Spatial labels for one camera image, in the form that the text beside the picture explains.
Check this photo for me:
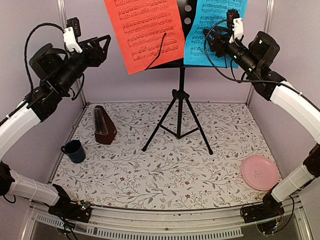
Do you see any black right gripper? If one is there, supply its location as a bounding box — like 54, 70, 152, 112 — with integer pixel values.
204, 25, 260, 76

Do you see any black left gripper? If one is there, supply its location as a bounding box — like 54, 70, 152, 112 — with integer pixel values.
53, 33, 112, 93

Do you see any blue sheet music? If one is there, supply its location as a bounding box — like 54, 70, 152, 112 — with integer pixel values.
183, 0, 248, 68

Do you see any red sheet music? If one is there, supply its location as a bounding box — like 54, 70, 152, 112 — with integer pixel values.
104, 0, 185, 75

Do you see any brown wooden metronome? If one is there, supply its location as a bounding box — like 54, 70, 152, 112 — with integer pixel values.
93, 105, 117, 145

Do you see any black music stand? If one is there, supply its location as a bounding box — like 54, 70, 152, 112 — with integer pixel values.
141, 0, 230, 155

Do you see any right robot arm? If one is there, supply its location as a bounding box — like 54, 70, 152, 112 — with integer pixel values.
203, 26, 320, 218

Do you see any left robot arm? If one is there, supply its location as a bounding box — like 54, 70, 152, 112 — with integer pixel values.
0, 35, 111, 218

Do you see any dark blue mug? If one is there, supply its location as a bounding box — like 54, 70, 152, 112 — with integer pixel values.
60, 139, 86, 164

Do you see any pink plastic plate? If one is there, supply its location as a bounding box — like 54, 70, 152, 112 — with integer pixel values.
241, 155, 280, 191

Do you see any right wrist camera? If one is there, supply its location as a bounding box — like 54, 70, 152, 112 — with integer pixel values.
226, 9, 244, 44

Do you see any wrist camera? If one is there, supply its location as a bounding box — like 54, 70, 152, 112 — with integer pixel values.
63, 17, 83, 54
226, 9, 244, 44

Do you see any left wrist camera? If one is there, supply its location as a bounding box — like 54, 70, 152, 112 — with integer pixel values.
63, 17, 83, 54

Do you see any left aluminium frame post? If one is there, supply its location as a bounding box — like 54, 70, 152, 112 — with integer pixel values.
56, 0, 87, 107

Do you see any aluminium frame post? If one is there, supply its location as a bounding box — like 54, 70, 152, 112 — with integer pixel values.
246, 0, 280, 108
56, 0, 87, 107

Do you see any right aluminium frame post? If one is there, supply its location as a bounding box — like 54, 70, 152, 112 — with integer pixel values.
246, 0, 280, 108

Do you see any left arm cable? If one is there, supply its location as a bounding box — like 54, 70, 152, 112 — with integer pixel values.
24, 22, 66, 91

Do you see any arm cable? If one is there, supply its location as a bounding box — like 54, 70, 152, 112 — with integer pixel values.
24, 22, 66, 91
203, 19, 286, 83

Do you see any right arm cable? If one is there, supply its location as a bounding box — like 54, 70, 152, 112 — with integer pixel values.
203, 19, 286, 83

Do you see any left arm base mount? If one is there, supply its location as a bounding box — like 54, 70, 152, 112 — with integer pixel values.
48, 200, 92, 223

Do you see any front aluminium rail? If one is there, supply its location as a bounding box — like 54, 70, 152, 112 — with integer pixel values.
21, 195, 315, 240

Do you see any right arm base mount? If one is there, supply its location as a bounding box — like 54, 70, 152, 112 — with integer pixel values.
240, 201, 285, 236

